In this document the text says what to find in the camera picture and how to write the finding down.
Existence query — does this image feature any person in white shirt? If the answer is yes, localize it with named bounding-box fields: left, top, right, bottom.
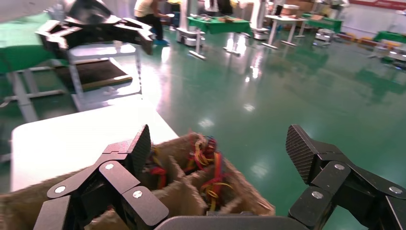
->
left=133, top=0, right=176, bottom=46

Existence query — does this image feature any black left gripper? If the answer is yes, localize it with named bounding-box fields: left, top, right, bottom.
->
left=34, top=0, right=155, bottom=60

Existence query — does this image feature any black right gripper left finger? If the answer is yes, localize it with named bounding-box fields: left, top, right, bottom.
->
left=33, top=124, right=169, bottom=230

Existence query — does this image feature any white metal frame stand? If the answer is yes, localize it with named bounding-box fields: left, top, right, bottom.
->
left=0, top=41, right=142, bottom=125

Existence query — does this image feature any white wheeled robot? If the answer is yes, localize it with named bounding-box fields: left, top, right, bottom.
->
left=175, top=0, right=206, bottom=47
left=250, top=0, right=271, bottom=41

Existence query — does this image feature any colourful cables bundle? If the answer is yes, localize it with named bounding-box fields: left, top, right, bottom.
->
left=199, top=152, right=235, bottom=213

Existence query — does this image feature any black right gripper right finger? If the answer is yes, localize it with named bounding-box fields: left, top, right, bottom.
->
left=285, top=124, right=406, bottom=230

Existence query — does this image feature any dark shelf board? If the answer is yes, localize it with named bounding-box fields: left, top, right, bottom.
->
left=54, top=58, right=133, bottom=92

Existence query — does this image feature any brown cardboard carton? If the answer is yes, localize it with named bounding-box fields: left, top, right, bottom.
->
left=281, top=0, right=315, bottom=16

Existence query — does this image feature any brown cardboard divider box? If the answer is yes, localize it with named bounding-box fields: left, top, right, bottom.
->
left=0, top=131, right=277, bottom=230

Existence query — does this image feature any green cloth covered table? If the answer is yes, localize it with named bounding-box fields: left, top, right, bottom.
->
left=186, top=15, right=253, bottom=61
left=373, top=31, right=406, bottom=44
left=301, top=13, right=344, bottom=34
left=0, top=12, right=64, bottom=74

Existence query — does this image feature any white metal table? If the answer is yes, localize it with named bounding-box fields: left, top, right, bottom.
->
left=262, top=14, right=308, bottom=50

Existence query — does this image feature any red wall banner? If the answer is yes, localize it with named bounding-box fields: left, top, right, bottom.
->
left=349, top=0, right=406, bottom=11

